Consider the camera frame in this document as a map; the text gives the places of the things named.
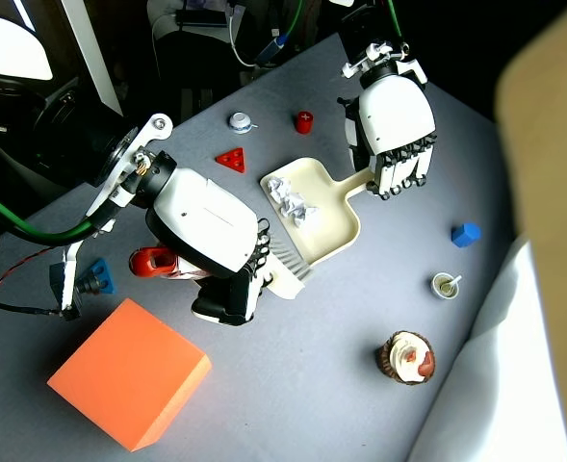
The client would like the white and blue teacup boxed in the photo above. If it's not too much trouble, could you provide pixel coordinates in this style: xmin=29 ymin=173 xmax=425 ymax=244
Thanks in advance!
xmin=227 ymin=112 xmax=259 ymax=135

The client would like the small white toy bowl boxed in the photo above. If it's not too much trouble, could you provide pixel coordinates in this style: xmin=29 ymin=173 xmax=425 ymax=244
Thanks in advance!
xmin=430 ymin=271 xmax=461 ymax=300

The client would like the grey table cloth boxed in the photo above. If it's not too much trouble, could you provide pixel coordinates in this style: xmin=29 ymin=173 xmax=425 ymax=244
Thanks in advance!
xmin=0 ymin=33 xmax=529 ymax=462

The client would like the thick green cable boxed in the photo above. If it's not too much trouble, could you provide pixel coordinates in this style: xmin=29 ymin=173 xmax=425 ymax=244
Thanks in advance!
xmin=0 ymin=185 xmax=116 ymax=246

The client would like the white light strip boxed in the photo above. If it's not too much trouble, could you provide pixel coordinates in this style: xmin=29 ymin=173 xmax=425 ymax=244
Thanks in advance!
xmin=13 ymin=0 xmax=37 ymax=33

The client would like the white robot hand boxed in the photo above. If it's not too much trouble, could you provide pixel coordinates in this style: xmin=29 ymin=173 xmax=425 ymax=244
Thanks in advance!
xmin=143 ymin=166 xmax=272 ymax=327
xmin=338 ymin=71 xmax=438 ymax=201

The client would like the toy cupcake with cream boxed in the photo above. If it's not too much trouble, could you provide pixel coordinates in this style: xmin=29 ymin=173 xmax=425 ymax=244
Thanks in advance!
xmin=376 ymin=329 xmax=437 ymax=386

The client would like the cream hand broom red-tipped handle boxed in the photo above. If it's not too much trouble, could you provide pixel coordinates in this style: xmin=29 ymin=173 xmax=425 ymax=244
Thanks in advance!
xmin=128 ymin=233 xmax=316 ymax=300

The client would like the black cable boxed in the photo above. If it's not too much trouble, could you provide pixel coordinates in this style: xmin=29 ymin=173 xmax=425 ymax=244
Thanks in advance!
xmin=0 ymin=235 xmax=65 ymax=317

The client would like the thin green cable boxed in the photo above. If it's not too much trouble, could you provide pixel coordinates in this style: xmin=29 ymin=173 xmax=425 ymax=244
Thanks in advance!
xmin=386 ymin=0 xmax=404 ymax=39
xmin=282 ymin=0 xmax=306 ymax=40

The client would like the white cable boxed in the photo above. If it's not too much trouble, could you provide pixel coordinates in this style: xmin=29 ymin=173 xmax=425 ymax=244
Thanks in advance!
xmin=229 ymin=4 xmax=260 ymax=67

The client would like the red black twisted wire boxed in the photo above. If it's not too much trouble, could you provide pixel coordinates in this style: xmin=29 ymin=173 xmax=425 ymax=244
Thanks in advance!
xmin=0 ymin=247 xmax=53 ymax=312

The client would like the blue triangle block with holes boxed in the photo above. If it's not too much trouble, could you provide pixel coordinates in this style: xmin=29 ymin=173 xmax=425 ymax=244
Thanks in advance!
xmin=85 ymin=258 xmax=117 ymax=295

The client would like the white pillar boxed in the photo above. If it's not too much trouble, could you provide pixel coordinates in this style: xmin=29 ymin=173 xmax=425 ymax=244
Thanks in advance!
xmin=61 ymin=0 xmax=123 ymax=116

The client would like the orange foam block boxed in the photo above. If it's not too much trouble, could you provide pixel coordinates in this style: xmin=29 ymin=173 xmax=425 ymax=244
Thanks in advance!
xmin=46 ymin=296 xmax=213 ymax=453

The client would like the tan board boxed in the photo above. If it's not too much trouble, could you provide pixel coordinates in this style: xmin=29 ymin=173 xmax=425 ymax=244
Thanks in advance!
xmin=497 ymin=0 xmax=567 ymax=462

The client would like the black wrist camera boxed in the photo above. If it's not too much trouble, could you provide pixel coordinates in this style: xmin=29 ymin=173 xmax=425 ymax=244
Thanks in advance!
xmin=49 ymin=262 xmax=104 ymax=321

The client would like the cream plastic dustpan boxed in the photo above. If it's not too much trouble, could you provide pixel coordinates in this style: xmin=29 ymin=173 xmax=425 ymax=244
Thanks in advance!
xmin=258 ymin=157 xmax=375 ymax=265

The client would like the blue hexagonal block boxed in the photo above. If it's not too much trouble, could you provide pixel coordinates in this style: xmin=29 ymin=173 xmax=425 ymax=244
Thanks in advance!
xmin=451 ymin=221 xmax=483 ymax=249

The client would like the red triangle block with holes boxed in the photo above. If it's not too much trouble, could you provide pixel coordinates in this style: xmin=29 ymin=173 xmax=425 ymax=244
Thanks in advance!
xmin=215 ymin=146 xmax=246 ymax=174

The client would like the blue grey cable plug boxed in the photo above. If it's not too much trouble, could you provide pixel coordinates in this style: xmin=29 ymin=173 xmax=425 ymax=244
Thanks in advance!
xmin=255 ymin=33 xmax=289 ymax=64

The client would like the black chair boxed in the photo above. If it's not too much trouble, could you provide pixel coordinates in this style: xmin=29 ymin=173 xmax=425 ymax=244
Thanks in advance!
xmin=153 ymin=28 xmax=245 ymax=124

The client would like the black flat box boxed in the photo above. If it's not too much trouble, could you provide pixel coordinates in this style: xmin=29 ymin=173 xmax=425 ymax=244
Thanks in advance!
xmin=174 ymin=7 xmax=229 ymax=28

